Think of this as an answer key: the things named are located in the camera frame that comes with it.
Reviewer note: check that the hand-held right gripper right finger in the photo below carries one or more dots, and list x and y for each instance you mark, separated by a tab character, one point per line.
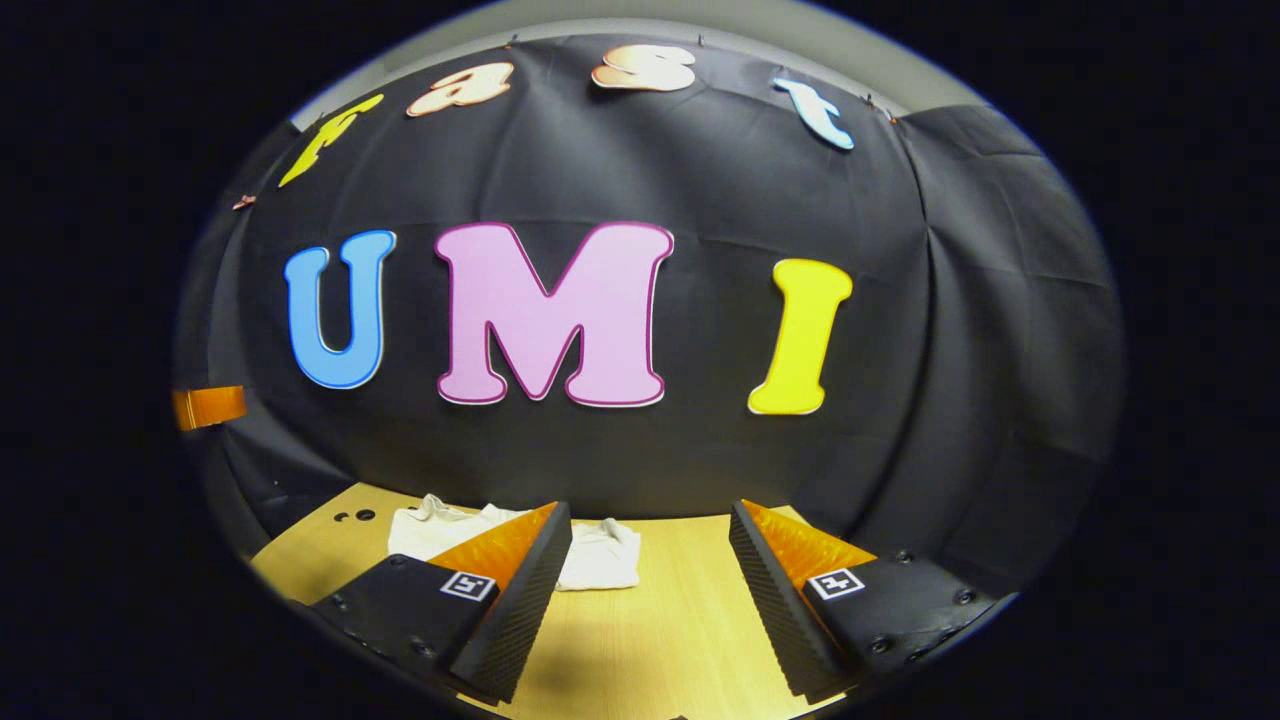
770	600

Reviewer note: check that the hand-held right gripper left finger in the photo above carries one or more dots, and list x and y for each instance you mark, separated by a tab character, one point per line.
520	600

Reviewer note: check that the white sweatshirt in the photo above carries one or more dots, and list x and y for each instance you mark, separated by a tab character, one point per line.
600	560

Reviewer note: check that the black backdrop cloth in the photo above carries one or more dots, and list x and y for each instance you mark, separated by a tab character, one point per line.
640	450

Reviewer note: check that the small red clip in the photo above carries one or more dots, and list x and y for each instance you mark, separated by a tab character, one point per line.
243	202

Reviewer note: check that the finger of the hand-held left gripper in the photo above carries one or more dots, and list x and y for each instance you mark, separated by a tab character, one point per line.
210	407

